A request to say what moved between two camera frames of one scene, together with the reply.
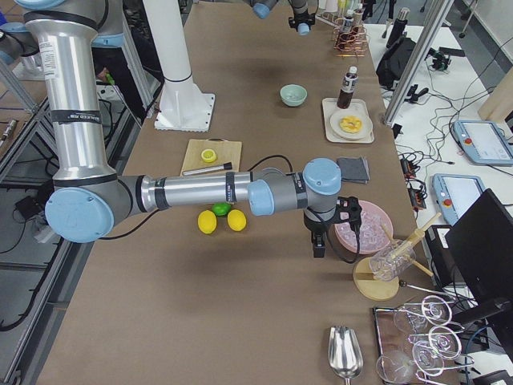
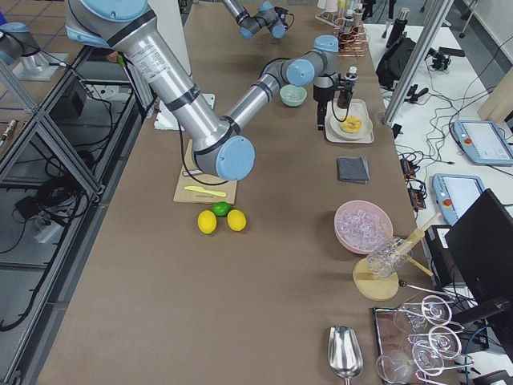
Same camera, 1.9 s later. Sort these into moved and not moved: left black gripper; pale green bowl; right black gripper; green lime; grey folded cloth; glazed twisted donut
Moved: left black gripper; right black gripper
Not moved: green lime; grey folded cloth; pale green bowl; glazed twisted donut
